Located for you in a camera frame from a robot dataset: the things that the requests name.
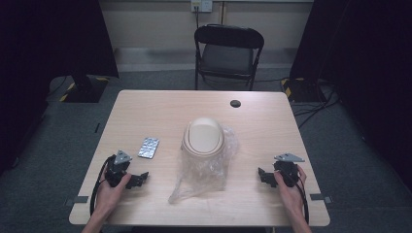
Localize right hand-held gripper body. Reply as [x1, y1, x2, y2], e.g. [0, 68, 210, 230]
[273, 152, 306, 188]

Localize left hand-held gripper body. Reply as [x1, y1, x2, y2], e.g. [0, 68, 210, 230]
[104, 150, 133, 188]

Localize silver blister pack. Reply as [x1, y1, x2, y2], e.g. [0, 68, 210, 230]
[137, 137, 160, 160]

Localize clear plastic bag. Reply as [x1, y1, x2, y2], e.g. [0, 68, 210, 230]
[167, 125, 240, 205]

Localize beige bowl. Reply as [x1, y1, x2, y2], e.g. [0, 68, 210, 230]
[180, 116, 226, 159]

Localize person's right hand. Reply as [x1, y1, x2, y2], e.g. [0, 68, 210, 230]
[273, 164, 308, 217]

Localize person's left hand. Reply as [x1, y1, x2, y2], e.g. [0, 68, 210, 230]
[95, 168, 133, 215]

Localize black stand base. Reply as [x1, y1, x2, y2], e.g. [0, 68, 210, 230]
[280, 77, 325, 104]
[58, 72, 110, 104]

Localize black curtain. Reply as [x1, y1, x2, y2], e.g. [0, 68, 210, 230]
[0, 0, 120, 176]
[289, 0, 412, 192]

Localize black folding chair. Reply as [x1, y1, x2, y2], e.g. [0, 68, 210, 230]
[193, 23, 265, 91]

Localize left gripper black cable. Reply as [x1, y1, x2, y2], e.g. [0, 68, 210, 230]
[89, 154, 117, 216]

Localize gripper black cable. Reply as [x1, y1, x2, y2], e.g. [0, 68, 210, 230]
[285, 173, 310, 225]
[89, 154, 117, 216]

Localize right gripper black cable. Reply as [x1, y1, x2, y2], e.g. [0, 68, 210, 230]
[285, 173, 310, 225]

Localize black floor cables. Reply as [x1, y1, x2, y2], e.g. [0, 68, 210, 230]
[292, 81, 341, 130]

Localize white wall socket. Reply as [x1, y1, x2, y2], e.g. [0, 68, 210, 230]
[190, 0, 214, 14]

